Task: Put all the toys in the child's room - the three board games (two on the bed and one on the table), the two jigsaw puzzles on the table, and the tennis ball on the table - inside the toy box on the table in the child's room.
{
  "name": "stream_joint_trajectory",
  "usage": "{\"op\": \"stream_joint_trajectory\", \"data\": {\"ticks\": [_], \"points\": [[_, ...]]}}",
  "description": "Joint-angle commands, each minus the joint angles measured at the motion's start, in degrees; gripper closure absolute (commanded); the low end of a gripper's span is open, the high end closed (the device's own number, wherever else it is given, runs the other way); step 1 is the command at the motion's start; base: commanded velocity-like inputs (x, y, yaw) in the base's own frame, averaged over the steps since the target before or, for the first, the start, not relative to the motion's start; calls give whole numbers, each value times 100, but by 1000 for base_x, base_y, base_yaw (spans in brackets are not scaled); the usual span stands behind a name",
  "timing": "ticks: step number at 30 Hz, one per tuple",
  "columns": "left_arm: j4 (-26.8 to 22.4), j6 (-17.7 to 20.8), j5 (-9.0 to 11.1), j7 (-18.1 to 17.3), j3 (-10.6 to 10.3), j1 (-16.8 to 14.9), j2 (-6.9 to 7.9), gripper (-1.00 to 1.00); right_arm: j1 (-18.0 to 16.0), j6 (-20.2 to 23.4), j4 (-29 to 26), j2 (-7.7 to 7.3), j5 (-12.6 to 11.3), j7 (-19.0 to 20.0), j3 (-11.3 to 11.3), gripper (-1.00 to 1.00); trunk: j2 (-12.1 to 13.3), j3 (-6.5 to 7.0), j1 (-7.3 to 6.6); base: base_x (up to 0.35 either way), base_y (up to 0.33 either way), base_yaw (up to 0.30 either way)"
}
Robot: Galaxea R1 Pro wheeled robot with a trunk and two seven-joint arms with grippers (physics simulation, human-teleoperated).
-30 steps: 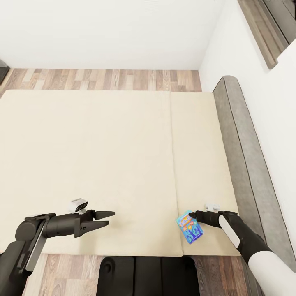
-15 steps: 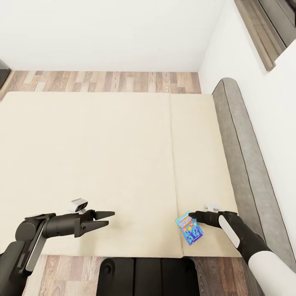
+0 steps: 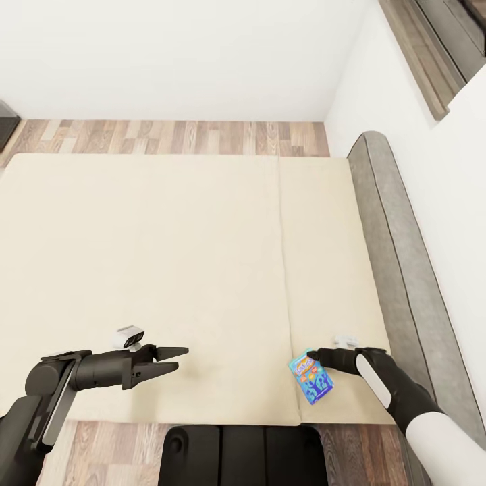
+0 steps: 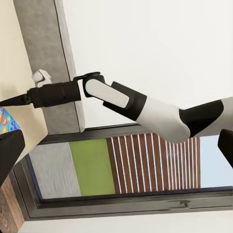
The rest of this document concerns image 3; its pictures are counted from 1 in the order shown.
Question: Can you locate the board game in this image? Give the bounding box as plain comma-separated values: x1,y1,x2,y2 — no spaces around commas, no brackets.
288,348,335,404

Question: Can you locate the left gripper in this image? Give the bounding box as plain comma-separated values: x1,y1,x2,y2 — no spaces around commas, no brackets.
93,344,189,390

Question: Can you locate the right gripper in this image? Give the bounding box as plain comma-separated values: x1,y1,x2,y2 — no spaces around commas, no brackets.
306,348,348,373

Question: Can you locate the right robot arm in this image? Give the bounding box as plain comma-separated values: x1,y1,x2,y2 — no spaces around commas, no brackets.
306,333,486,486

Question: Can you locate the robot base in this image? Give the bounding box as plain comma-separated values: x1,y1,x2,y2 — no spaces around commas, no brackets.
158,423,329,486

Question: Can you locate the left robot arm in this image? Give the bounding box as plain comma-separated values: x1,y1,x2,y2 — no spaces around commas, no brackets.
0,325,189,486

